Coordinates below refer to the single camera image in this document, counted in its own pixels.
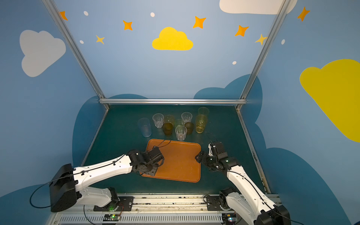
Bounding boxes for aluminium frame right post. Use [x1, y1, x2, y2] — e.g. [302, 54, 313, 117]
[236, 0, 292, 113]

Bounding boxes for aluminium frame post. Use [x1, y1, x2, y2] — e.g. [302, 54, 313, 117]
[236, 0, 292, 113]
[42, 0, 106, 100]

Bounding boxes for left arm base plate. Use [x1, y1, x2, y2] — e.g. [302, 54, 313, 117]
[93, 196, 134, 212]

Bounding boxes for tall amber clear cup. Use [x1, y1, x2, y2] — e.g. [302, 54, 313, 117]
[164, 114, 175, 125]

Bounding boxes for orange plastic tray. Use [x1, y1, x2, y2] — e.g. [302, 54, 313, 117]
[142, 139, 201, 183]

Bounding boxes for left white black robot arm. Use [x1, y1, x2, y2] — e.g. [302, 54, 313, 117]
[49, 146, 165, 212]

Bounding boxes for controller board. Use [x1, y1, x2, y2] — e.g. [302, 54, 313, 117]
[103, 214, 121, 222]
[221, 213, 238, 225]

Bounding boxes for aluminium frame left post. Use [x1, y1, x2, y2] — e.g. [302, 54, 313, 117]
[42, 0, 106, 100]

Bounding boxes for yellow-green glass back right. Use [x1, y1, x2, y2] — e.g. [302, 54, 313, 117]
[198, 106, 210, 117]

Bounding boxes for left controller board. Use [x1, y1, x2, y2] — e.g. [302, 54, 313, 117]
[103, 214, 121, 222]

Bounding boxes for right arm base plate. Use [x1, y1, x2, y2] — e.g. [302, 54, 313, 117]
[204, 195, 224, 211]

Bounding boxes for clear faceted glass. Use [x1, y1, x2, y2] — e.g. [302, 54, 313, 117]
[181, 112, 193, 124]
[152, 113, 164, 128]
[175, 126, 187, 141]

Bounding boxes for green clear cup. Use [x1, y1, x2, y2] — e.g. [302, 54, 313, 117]
[174, 119, 184, 128]

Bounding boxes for right controller board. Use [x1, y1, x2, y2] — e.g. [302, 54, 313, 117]
[221, 213, 238, 225]

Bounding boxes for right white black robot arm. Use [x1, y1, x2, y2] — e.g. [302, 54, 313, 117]
[195, 142, 291, 225]

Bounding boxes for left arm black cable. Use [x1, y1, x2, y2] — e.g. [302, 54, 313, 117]
[29, 179, 57, 209]

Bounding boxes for yellow ribbed glass front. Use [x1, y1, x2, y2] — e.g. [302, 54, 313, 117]
[196, 114, 208, 134]

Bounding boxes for dark amber textured cup left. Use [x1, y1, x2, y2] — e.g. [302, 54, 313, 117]
[162, 122, 173, 136]

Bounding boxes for dark amber textured cup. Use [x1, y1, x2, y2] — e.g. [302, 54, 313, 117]
[184, 122, 194, 135]
[162, 122, 173, 136]

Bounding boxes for aluminium mounting rail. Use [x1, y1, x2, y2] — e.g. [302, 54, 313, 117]
[47, 194, 246, 225]

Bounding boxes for dark amber textured cup right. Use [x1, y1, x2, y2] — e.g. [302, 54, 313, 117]
[184, 122, 194, 135]

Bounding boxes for frosted blue tall cup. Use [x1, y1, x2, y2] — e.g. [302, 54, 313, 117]
[137, 118, 152, 137]

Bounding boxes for aluminium frame back bar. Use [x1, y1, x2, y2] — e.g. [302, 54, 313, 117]
[99, 98, 247, 105]

